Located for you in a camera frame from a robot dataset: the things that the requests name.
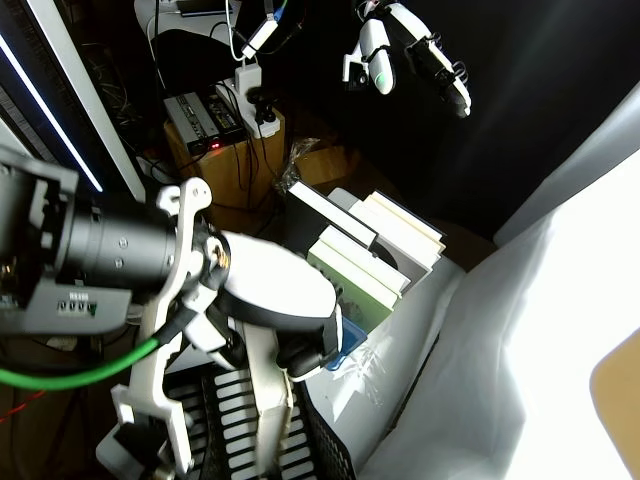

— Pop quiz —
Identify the blue plastic bookend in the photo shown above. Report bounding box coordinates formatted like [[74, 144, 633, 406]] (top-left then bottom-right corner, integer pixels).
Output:
[[323, 317, 369, 372]]

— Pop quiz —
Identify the white round table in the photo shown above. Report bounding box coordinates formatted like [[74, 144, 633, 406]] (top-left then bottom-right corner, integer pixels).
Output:
[[133, 0, 236, 49]]

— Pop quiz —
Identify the large brown cardboard box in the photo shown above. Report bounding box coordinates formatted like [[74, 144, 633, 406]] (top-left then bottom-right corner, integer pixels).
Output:
[[163, 107, 287, 236]]

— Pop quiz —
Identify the silver power supply box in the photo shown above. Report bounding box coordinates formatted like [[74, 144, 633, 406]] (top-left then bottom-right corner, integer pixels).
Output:
[[163, 92, 224, 156]]

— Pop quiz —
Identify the tan wooden board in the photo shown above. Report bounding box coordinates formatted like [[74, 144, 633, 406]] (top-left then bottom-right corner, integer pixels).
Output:
[[589, 329, 640, 480]]

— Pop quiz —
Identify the black plastic file rack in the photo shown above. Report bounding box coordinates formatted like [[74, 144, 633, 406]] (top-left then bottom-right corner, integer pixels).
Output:
[[162, 362, 359, 480]]

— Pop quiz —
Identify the white backdrop cloth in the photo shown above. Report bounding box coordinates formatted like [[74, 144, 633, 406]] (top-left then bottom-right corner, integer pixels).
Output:
[[359, 82, 640, 480]]

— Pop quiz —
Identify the crinkled clear plastic bag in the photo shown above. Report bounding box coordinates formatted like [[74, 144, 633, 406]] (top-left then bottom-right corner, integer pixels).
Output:
[[271, 138, 321, 194]]

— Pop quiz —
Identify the tan cover book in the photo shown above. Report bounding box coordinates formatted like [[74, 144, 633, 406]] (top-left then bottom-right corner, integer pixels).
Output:
[[349, 197, 441, 269]]

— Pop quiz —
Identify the USB adapter dongle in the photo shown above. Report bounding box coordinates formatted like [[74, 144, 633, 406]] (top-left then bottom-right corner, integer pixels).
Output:
[[241, 18, 280, 57]]

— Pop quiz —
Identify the black curtain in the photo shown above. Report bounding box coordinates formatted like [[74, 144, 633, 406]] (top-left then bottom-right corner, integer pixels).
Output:
[[289, 0, 640, 244]]

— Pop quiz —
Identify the white power strip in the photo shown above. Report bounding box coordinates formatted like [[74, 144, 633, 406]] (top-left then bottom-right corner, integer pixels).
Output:
[[214, 74, 281, 140]]

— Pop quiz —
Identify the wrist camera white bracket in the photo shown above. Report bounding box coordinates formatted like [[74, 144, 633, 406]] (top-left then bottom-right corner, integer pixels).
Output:
[[109, 177, 214, 476], [342, 42, 371, 91]]

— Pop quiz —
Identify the flat grey device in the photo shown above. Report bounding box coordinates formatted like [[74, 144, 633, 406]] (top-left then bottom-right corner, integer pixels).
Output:
[[175, 0, 232, 19]]

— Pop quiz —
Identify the small cream spine book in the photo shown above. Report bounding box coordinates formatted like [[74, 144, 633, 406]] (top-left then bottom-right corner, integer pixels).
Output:
[[238, 319, 300, 480]]

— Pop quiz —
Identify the black century spine book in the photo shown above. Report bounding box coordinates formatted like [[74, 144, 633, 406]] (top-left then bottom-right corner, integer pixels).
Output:
[[367, 190, 448, 254]]

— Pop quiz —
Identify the black rounded cushion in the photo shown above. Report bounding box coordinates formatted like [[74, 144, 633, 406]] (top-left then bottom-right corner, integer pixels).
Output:
[[149, 28, 241, 91]]

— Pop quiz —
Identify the white floor socket strip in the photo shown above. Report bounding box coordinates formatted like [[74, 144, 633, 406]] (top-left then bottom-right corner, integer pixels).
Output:
[[135, 155, 176, 184]]

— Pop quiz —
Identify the black power supply box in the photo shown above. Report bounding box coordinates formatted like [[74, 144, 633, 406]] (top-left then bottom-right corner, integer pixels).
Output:
[[202, 94, 247, 146]]

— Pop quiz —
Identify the white charger block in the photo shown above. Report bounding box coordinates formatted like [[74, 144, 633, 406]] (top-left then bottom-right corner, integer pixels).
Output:
[[234, 59, 264, 96]]

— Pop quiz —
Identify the small brown cardboard box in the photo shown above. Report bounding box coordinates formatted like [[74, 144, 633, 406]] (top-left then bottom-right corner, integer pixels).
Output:
[[292, 147, 361, 186]]

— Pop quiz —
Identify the light green cover book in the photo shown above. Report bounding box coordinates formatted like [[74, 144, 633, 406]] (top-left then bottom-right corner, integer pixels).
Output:
[[305, 239, 401, 335]]

